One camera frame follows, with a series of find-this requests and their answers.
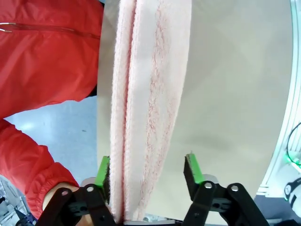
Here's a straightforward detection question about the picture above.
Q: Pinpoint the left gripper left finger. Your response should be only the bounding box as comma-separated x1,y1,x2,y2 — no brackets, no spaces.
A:
35,155,119,226

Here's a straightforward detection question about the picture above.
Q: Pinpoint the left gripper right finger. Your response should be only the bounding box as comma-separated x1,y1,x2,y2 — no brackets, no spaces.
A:
182,153,267,226

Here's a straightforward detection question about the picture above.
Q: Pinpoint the pink towel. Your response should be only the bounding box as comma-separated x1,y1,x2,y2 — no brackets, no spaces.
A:
108,0,192,222

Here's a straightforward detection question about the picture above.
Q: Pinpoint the person's right forearm red sleeve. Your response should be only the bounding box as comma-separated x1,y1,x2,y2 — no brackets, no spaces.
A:
0,118,80,219

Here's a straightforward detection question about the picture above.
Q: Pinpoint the person's right hand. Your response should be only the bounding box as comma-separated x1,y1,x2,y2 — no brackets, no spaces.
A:
42,182,81,212

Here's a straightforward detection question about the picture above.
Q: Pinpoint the blue plastic object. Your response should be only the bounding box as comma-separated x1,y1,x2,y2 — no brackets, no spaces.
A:
13,206,39,226

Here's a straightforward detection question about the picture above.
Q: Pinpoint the white device with green light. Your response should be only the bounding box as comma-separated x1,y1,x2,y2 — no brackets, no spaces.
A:
283,179,301,203

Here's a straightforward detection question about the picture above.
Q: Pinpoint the person in red jacket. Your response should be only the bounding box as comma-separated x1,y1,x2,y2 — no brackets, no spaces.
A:
0,0,105,119

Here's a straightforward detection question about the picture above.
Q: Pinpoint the thin black cable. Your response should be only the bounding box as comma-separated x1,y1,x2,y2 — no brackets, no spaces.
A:
285,121,301,166

